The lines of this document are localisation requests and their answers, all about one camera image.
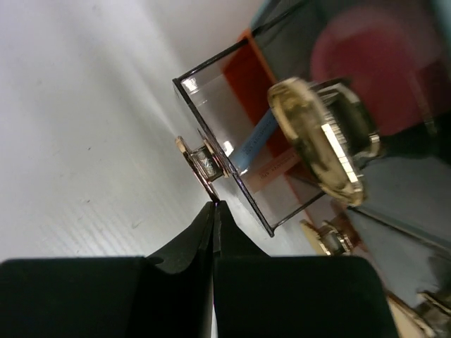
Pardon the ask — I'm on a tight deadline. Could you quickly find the clear drawer gold knob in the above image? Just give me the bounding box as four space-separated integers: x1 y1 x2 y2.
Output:
299 207 451 338
249 0 451 207
173 32 328 236

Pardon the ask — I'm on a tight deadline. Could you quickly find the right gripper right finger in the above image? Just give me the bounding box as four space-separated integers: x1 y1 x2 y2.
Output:
213 201 398 337

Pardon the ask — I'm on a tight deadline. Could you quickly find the light orange marker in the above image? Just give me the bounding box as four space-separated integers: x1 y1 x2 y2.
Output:
247 148 300 192

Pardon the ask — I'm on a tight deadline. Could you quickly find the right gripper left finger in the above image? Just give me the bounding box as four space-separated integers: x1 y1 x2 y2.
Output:
1 202 216 337

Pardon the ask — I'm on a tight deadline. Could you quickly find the teal mini drawer chest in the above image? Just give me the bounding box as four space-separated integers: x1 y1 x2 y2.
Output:
242 0 451 338

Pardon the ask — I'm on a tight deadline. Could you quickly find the pink cap bottle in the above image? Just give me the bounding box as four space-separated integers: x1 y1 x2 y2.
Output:
310 12 450 136

